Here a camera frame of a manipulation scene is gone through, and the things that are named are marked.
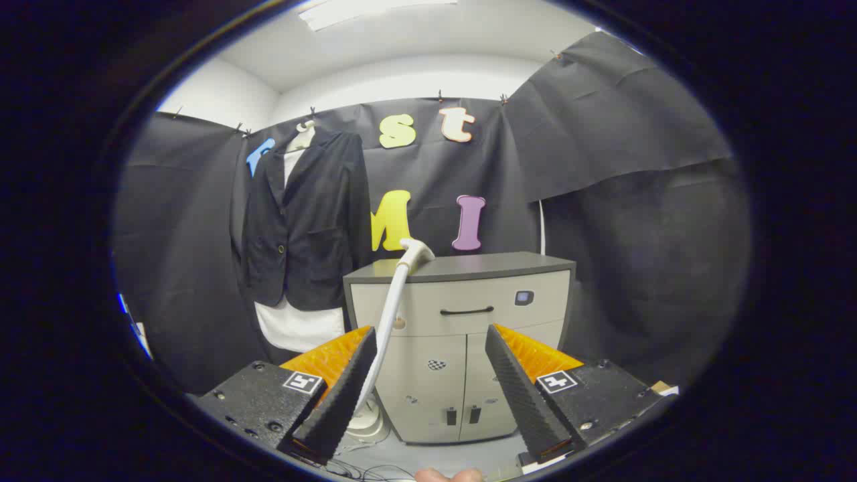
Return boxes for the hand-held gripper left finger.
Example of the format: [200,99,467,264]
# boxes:
[194,326,378,466]

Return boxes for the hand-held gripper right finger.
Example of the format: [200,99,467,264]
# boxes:
[485,323,661,464]

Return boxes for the white garment steamer base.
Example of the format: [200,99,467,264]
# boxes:
[343,395,390,444]

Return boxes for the white shirt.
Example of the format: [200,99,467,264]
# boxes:
[254,143,346,353]

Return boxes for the white garment steamer head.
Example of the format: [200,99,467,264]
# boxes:
[399,238,436,275]

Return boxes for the black suit jacket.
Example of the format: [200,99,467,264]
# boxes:
[239,127,373,313]

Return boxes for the grey cabinet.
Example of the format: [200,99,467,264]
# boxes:
[343,252,577,445]

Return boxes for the black backdrop cloth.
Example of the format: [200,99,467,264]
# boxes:
[112,30,752,397]

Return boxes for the row of black clips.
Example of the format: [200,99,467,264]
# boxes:
[171,48,566,138]

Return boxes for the long ceiling light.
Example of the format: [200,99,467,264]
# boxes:
[298,0,460,31]

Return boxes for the black floor cables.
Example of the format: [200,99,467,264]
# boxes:
[327,455,417,482]

